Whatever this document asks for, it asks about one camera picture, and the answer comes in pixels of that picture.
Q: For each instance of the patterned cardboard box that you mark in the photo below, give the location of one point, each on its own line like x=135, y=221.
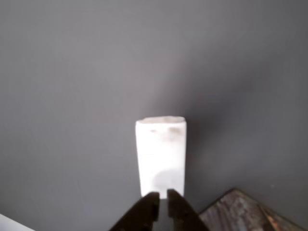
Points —
x=243, y=214

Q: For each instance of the dark grey table mat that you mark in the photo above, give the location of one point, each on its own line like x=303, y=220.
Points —
x=96, y=84

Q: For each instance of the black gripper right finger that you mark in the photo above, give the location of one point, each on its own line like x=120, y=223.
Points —
x=183, y=211

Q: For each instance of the white rectangular block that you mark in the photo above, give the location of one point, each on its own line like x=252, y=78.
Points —
x=160, y=156

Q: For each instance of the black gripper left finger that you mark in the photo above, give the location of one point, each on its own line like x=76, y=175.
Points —
x=142, y=214

